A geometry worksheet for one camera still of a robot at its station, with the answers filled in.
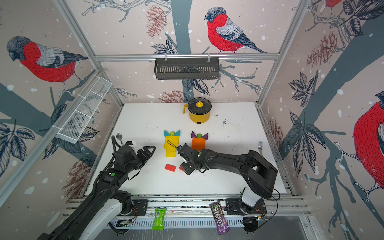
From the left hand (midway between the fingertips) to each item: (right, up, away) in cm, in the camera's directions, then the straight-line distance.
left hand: (155, 148), depth 80 cm
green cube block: (+25, +4, +20) cm, 33 cm away
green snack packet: (+5, -33, -12) cm, 36 cm away
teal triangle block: (+2, +6, +20) cm, 21 cm away
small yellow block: (+5, -3, +15) cm, 16 cm away
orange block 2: (+24, -1, +20) cm, 32 cm away
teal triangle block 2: (+10, +5, +23) cm, 26 cm away
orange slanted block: (+24, -2, +15) cm, 28 cm away
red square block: (+7, -14, +7) cm, 17 cm away
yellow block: (+7, -6, +11) cm, 14 cm away
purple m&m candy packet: (+35, -34, -12) cm, 50 cm away
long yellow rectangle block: (+6, +2, +20) cm, 21 cm away
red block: (+14, -14, +6) cm, 20 cm away
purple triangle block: (+21, +5, +20) cm, 29 cm away
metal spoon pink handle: (-31, +3, +20) cm, 37 cm away
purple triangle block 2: (+29, +4, +18) cm, 35 cm away
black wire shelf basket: (+16, +53, +26) cm, 61 cm away
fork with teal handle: (+65, -2, +15) cm, 66 cm away
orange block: (+24, +1, +18) cm, 30 cm away
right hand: (+17, -10, +5) cm, 21 cm away
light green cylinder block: (+6, +5, +22) cm, 23 cm away
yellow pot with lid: (+25, +22, +28) cm, 44 cm away
